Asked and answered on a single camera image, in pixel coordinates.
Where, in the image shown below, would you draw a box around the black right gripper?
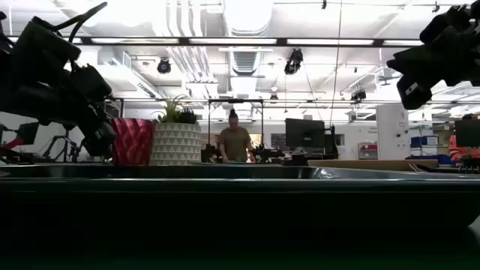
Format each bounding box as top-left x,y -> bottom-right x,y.
385,22 -> 480,111

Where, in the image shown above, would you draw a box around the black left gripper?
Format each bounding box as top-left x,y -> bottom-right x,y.
0,79 -> 118,157

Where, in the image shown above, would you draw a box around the red faceted cup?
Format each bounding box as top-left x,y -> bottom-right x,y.
109,117 -> 156,167

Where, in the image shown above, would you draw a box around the dark metal tray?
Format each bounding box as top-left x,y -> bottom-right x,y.
0,164 -> 480,263

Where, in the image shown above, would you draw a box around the white pillar cabinet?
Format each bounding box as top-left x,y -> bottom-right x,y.
376,103 -> 410,161

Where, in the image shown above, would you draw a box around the blue storage bin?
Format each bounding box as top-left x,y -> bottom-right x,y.
410,135 -> 440,147
409,154 -> 455,166

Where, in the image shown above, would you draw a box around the black computer monitor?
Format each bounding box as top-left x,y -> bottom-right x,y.
284,118 -> 326,149
454,118 -> 480,148

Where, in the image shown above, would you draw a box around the small black monitor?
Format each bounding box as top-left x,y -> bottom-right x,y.
15,121 -> 41,146

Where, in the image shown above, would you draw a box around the person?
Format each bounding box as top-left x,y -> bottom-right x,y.
217,108 -> 257,164
448,113 -> 480,163

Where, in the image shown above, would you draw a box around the red bin shelf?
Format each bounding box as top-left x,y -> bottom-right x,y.
357,141 -> 379,161

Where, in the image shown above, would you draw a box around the white triangle-patterned planter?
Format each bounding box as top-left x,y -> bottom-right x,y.
151,121 -> 203,167

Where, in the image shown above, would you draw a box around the green potted plant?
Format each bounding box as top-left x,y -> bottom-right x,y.
151,94 -> 198,125

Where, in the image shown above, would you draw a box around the black background robot arms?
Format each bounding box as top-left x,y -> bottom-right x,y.
200,144 -> 287,164

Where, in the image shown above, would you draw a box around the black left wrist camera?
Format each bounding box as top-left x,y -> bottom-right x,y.
70,62 -> 113,103

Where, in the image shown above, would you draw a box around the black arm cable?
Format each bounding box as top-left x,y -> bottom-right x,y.
47,1 -> 109,43

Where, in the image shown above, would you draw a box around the black overhead frame beam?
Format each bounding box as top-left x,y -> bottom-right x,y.
7,36 -> 425,48

